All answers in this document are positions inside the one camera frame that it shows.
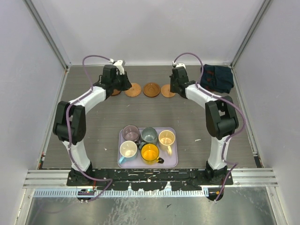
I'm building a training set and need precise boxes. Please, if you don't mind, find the dark wooden coaster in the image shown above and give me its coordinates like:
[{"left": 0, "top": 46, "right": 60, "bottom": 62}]
[
  {"left": 143, "top": 82, "right": 160, "bottom": 98},
  {"left": 111, "top": 89, "right": 121, "bottom": 96}
]

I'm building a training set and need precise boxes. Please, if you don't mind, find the woven rattan coaster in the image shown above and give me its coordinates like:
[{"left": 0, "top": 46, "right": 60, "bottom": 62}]
[
  {"left": 124, "top": 83, "right": 142, "bottom": 97},
  {"left": 161, "top": 84, "right": 176, "bottom": 98}
]

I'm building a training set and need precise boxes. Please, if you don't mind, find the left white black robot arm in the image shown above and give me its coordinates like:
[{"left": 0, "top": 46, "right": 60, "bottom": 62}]
[{"left": 53, "top": 60, "right": 132, "bottom": 186}]

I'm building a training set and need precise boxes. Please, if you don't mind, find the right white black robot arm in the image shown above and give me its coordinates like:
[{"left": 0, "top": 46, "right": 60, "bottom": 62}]
[{"left": 170, "top": 65, "right": 239, "bottom": 185}]

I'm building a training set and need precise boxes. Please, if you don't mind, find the purple glass cup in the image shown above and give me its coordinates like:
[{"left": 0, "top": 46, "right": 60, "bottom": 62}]
[{"left": 121, "top": 125, "right": 140, "bottom": 143}]

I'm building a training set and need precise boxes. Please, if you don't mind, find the dark blue folded cloth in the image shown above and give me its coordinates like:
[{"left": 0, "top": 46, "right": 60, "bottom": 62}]
[{"left": 200, "top": 64, "right": 234, "bottom": 94}]

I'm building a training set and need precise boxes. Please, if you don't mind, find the cream yellow mug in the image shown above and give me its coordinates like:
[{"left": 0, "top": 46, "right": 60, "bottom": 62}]
[{"left": 158, "top": 130, "right": 175, "bottom": 156}]

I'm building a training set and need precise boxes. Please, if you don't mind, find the grey ceramic mug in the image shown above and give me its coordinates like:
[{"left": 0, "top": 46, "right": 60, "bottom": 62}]
[{"left": 140, "top": 127, "right": 158, "bottom": 145}]

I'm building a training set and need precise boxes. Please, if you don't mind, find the yellow glass mug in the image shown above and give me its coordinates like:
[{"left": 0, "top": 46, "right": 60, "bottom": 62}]
[{"left": 141, "top": 143, "right": 164, "bottom": 165}]

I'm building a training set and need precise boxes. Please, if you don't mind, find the lilac plastic tray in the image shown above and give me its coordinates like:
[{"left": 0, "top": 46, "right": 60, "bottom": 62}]
[{"left": 117, "top": 130, "right": 178, "bottom": 169}]

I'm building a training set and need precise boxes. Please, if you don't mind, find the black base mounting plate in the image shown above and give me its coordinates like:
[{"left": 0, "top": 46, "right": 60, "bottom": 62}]
[{"left": 67, "top": 168, "right": 224, "bottom": 191}]

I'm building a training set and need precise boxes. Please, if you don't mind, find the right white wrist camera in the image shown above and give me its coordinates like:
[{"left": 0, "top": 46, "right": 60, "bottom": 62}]
[{"left": 172, "top": 61, "right": 186, "bottom": 69}]

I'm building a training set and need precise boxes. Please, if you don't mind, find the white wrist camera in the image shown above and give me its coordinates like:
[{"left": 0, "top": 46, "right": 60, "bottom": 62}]
[
  {"left": 109, "top": 59, "right": 125, "bottom": 75},
  {"left": 172, "top": 61, "right": 186, "bottom": 69}
]

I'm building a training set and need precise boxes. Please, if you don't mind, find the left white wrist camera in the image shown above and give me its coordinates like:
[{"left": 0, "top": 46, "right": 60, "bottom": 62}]
[{"left": 109, "top": 59, "right": 125, "bottom": 75}]

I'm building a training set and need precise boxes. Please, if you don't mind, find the white mug blue handle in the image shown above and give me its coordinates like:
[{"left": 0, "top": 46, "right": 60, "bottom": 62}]
[{"left": 118, "top": 141, "right": 138, "bottom": 164}]

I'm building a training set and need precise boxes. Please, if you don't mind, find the slotted cable duct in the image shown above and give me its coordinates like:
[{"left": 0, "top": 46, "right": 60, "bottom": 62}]
[{"left": 33, "top": 188, "right": 209, "bottom": 198}]

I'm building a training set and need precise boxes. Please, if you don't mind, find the aluminium front rail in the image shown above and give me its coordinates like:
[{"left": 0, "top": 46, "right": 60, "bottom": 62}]
[{"left": 23, "top": 168, "right": 278, "bottom": 188}]

